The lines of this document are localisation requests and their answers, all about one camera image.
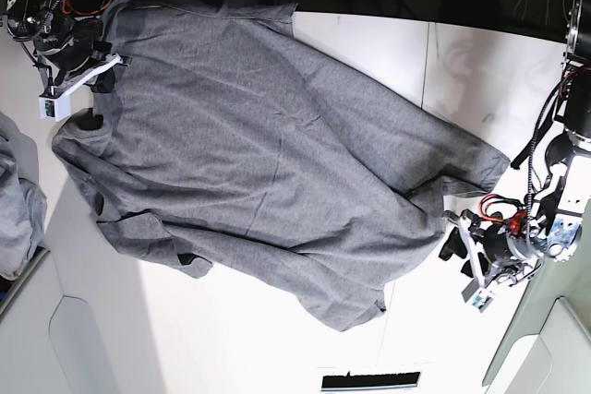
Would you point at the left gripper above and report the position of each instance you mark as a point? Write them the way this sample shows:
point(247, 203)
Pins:
point(494, 251)

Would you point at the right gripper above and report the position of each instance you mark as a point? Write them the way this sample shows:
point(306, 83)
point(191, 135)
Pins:
point(73, 51)

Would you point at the grey t-shirt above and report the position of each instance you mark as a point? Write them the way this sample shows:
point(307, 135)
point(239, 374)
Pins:
point(228, 141)

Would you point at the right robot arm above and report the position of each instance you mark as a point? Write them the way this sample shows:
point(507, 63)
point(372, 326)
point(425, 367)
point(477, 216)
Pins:
point(389, 47)

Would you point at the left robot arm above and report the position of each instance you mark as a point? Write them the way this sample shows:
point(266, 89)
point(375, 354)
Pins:
point(557, 156)

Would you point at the grey clothes pile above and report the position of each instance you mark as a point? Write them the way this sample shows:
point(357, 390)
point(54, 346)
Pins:
point(23, 203)

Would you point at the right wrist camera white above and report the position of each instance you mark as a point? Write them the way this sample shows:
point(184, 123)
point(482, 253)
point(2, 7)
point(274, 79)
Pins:
point(57, 109)

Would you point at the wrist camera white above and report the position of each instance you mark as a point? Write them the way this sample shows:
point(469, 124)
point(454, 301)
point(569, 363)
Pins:
point(477, 296)
point(57, 109)

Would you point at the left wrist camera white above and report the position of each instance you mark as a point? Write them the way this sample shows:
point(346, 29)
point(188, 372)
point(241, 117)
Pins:
point(477, 296)

